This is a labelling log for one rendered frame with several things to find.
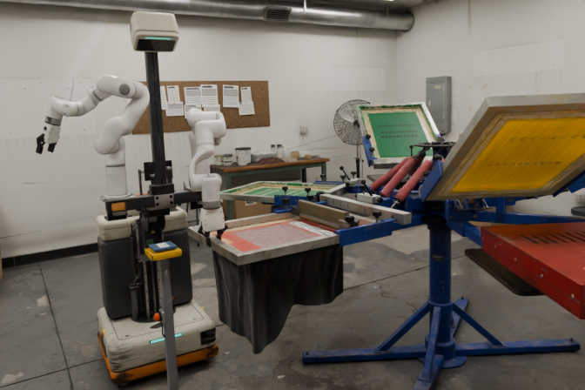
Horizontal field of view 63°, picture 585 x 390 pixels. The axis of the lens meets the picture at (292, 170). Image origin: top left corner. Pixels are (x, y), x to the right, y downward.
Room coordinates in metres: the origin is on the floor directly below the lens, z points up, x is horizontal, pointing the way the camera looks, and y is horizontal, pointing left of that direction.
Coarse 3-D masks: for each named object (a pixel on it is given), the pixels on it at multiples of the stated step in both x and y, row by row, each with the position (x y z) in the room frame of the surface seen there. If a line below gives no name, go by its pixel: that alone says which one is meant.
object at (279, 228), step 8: (272, 224) 2.41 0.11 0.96; (280, 224) 2.41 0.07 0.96; (288, 224) 2.40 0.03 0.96; (312, 224) 2.38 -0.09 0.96; (224, 232) 2.27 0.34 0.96; (232, 232) 2.27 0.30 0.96; (240, 232) 2.26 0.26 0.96; (248, 232) 2.25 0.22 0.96; (256, 232) 2.25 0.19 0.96; (264, 232) 2.24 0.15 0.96; (272, 232) 2.24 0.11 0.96; (280, 232) 2.23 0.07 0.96; (232, 240) 2.13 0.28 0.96; (240, 240) 2.12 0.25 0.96
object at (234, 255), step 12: (264, 216) 2.45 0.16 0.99; (276, 216) 2.49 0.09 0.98; (288, 216) 2.53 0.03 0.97; (360, 216) 2.37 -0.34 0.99; (192, 228) 2.24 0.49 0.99; (228, 228) 2.35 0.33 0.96; (204, 240) 2.08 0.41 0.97; (216, 240) 2.01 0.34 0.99; (300, 240) 1.96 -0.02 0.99; (312, 240) 1.95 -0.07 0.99; (324, 240) 1.98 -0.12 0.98; (336, 240) 2.02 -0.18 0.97; (228, 252) 1.85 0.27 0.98; (240, 252) 1.82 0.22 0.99; (252, 252) 1.81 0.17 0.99; (264, 252) 1.83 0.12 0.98; (276, 252) 1.86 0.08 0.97; (288, 252) 1.89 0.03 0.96; (240, 264) 1.78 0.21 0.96
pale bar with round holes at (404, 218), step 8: (320, 200) 2.73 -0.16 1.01; (328, 200) 2.66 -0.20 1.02; (336, 200) 2.60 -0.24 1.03; (344, 200) 2.54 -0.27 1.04; (352, 200) 2.52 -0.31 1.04; (344, 208) 2.54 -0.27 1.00; (352, 208) 2.48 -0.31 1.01; (360, 208) 2.42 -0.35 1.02; (368, 208) 2.37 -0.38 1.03; (376, 208) 2.31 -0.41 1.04; (384, 208) 2.30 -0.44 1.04; (384, 216) 2.28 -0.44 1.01; (392, 216) 2.23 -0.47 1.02; (400, 216) 2.17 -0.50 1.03; (408, 216) 2.17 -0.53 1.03
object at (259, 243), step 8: (288, 232) 2.23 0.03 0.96; (296, 232) 2.22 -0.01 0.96; (304, 232) 2.22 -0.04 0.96; (312, 232) 2.21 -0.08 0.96; (248, 240) 2.11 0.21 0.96; (256, 240) 2.11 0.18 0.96; (264, 240) 2.10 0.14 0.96; (272, 240) 2.10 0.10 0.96; (280, 240) 2.09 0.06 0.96; (288, 240) 2.09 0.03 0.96; (296, 240) 2.08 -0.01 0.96; (240, 248) 2.00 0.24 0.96; (248, 248) 1.99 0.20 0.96; (256, 248) 1.99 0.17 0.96
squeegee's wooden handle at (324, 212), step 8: (304, 200) 2.48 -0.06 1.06; (304, 208) 2.45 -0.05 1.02; (312, 208) 2.38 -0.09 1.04; (320, 208) 2.32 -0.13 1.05; (328, 208) 2.26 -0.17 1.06; (312, 216) 2.38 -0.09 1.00; (320, 216) 2.32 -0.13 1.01; (328, 216) 2.26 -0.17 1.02; (336, 216) 2.21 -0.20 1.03; (344, 216) 2.15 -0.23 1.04
